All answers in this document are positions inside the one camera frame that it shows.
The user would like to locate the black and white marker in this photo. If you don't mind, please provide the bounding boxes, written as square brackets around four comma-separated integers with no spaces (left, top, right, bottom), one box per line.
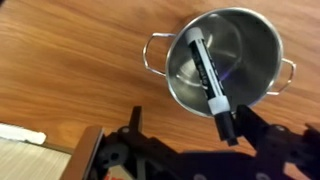
[185,27,238,146]

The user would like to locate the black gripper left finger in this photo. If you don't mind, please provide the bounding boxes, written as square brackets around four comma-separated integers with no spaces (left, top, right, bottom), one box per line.
[129,106,142,135]

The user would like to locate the small silver pot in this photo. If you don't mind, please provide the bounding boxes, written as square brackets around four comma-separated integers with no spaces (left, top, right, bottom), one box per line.
[142,7,297,117]

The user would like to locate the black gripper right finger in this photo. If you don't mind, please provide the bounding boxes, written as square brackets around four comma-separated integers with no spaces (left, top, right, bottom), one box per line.
[235,105,269,149]

